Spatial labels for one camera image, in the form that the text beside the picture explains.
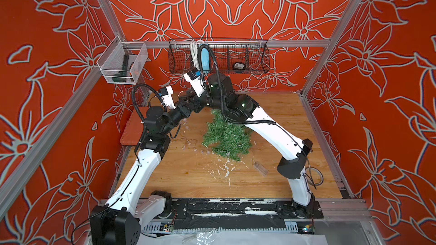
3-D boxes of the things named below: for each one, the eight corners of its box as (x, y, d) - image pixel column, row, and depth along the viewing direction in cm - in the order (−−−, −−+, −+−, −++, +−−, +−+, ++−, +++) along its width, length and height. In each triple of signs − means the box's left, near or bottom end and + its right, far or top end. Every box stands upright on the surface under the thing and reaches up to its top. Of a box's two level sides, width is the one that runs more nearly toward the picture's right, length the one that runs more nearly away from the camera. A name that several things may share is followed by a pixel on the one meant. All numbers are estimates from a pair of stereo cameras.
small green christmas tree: (204, 154, 92) (200, 123, 69) (214, 141, 97) (213, 108, 74) (235, 175, 85) (241, 148, 62) (244, 160, 90) (253, 130, 67)
